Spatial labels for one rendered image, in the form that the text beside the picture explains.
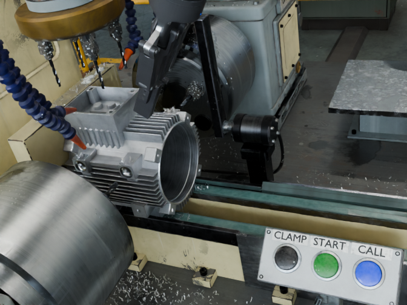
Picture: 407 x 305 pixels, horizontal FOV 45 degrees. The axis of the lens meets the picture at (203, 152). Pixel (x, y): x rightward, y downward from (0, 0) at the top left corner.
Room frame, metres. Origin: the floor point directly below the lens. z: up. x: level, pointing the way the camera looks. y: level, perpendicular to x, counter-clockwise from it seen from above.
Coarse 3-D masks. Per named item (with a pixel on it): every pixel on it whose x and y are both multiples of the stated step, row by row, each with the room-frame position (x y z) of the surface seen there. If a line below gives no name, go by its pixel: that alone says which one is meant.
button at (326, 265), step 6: (318, 258) 0.42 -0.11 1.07; (324, 258) 0.42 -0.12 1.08; (330, 258) 0.41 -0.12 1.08; (318, 264) 0.41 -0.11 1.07; (324, 264) 0.41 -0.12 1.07; (330, 264) 0.41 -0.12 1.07; (336, 264) 0.41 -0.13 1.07; (318, 270) 0.41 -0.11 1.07; (324, 270) 0.41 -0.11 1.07; (330, 270) 0.40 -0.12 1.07; (336, 270) 0.40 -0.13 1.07; (324, 276) 0.40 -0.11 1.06; (330, 276) 0.40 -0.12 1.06
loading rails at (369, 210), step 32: (192, 192) 0.80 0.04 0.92; (224, 192) 0.78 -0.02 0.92; (256, 192) 0.76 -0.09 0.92; (288, 192) 0.73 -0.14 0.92; (320, 192) 0.71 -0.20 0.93; (352, 192) 0.68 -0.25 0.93; (128, 224) 0.76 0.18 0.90; (160, 224) 0.73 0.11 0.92; (192, 224) 0.70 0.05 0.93; (224, 224) 0.69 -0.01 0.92; (256, 224) 0.74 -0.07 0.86; (288, 224) 0.70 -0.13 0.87; (320, 224) 0.67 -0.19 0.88; (352, 224) 0.64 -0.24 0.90; (384, 224) 0.62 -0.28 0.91; (160, 256) 0.74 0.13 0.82; (192, 256) 0.70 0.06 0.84; (224, 256) 0.66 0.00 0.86; (256, 256) 0.62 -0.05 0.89; (288, 288) 0.59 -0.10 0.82
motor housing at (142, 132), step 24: (144, 120) 0.80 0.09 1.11; (168, 120) 0.77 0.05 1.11; (144, 144) 0.75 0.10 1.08; (168, 144) 0.87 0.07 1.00; (192, 144) 0.84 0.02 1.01; (72, 168) 0.79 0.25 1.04; (96, 168) 0.76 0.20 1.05; (144, 168) 0.72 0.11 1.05; (168, 168) 0.85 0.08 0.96; (192, 168) 0.82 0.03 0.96; (120, 192) 0.73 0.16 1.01; (144, 192) 0.70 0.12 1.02; (168, 192) 0.79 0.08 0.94
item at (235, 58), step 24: (192, 24) 1.09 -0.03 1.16; (216, 24) 1.09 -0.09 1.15; (192, 48) 0.98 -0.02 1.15; (216, 48) 1.01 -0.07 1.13; (240, 48) 1.06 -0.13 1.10; (192, 72) 0.98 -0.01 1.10; (240, 72) 1.01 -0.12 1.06; (168, 96) 1.01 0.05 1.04; (192, 96) 0.94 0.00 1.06; (240, 96) 1.00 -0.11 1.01; (192, 120) 0.99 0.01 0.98
